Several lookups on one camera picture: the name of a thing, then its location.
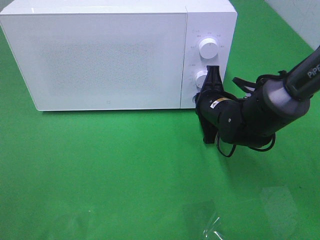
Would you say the white microwave knob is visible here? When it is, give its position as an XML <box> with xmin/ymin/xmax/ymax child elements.
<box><xmin>195</xmin><ymin>70</ymin><xmax>208</xmax><ymax>89</ymax></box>
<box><xmin>198</xmin><ymin>37</ymin><xmax>219</xmax><ymax>60</ymax></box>

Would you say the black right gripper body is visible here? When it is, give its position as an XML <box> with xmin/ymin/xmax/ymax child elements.
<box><xmin>195</xmin><ymin>83</ymin><xmax>238</xmax><ymax>145</ymax></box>

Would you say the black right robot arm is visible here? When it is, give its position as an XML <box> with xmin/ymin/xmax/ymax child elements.
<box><xmin>194</xmin><ymin>48</ymin><xmax>320</xmax><ymax>158</ymax></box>

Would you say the white microwave oven body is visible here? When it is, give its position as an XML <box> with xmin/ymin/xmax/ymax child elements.
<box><xmin>0</xmin><ymin>0</ymin><xmax>237</xmax><ymax>109</ymax></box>

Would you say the white microwave door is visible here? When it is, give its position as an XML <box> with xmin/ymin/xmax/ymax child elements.
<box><xmin>0</xmin><ymin>13</ymin><xmax>187</xmax><ymax>111</ymax></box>

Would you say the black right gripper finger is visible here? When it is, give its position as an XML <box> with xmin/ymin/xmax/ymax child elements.
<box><xmin>204</xmin><ymin>65</ymin><xmax>223</xmax><ymax>88</ymax></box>

